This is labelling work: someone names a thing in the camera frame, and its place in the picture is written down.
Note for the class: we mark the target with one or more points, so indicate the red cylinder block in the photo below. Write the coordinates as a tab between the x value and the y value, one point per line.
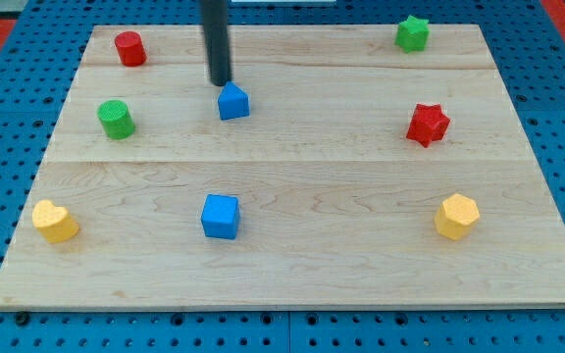
130	48

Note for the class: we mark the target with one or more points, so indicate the red star block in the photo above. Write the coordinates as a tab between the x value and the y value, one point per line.
428	124

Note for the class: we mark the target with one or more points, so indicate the light wooden board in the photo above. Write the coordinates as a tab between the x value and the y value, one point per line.
336	205

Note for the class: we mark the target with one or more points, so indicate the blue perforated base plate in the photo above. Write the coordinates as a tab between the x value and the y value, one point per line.
37	66

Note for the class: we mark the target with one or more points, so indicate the green star block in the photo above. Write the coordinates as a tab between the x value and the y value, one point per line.
412	34

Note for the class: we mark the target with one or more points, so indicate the yellow hexagon block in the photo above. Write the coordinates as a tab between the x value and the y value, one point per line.
456	216

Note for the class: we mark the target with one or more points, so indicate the blue triangular prism block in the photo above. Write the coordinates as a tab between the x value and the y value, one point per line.
233	102

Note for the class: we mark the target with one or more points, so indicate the green cylinder block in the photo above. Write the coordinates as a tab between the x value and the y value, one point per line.
115	119

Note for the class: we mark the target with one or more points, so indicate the yellow heart block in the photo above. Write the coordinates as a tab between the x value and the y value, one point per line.
54	223

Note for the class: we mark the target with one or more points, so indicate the blue cube block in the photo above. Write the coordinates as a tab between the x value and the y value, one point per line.
220	216

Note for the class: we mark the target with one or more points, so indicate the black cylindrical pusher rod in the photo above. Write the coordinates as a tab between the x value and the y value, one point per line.
215	27

